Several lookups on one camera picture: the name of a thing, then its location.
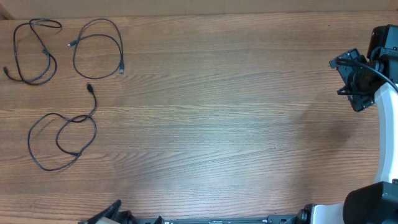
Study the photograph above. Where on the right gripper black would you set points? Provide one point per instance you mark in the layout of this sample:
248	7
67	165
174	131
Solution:
362	99

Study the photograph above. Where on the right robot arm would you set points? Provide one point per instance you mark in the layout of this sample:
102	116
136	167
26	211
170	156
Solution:
375	203

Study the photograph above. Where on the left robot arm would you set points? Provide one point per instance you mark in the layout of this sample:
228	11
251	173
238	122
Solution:
112	214

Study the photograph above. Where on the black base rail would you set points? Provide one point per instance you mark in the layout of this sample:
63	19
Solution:
271	219

